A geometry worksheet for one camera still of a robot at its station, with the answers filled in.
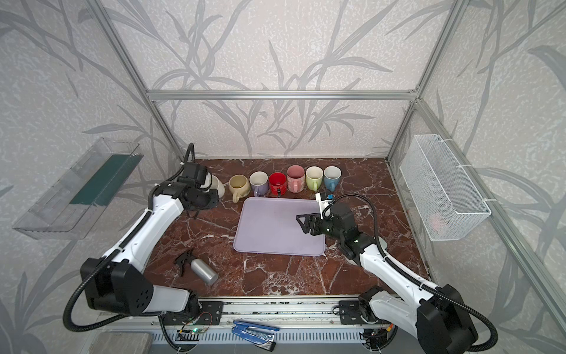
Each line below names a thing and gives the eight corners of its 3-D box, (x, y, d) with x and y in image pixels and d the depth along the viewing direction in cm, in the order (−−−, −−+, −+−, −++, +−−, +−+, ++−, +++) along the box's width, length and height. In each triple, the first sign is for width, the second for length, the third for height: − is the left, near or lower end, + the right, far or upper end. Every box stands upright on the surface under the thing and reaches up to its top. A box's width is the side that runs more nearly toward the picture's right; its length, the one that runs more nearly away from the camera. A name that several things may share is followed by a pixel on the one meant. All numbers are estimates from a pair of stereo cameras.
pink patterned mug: (287, 199, 106) (286, 184, 97) (288, 180, 114) (287, 164, 105) (304, 199, 106) (305, 184, 97) (304, 180, 114) (305, 164, 105)
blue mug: (323, 197, 106) (326, 184, 98) (322, 178, 114) (324, 165, 106) (340, 197, 106) (343, 184, 98) (337, 178, 114) (340, 165, 106)
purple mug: (257, 200, 104) (255, 191, 99) (248, 183, 111) (245, 175, 105) (274, 192, 107) (273, 183, 102) (264, 176, 114) (263, 168, 108)
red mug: (269, 199, 105) (267, 189, 99) (271, 182, 112) (269, 172, 106) (285, 199, 105) (285, 189, 99) (286, 182, 112) (285, 172, 106)
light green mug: (306, 197, 107) (307, 184, 99) (305, 179, 114) (306, 165, 106) (322, 197, 107) (324, 184, 99) (320, 179, 114) (322, 165, 107)
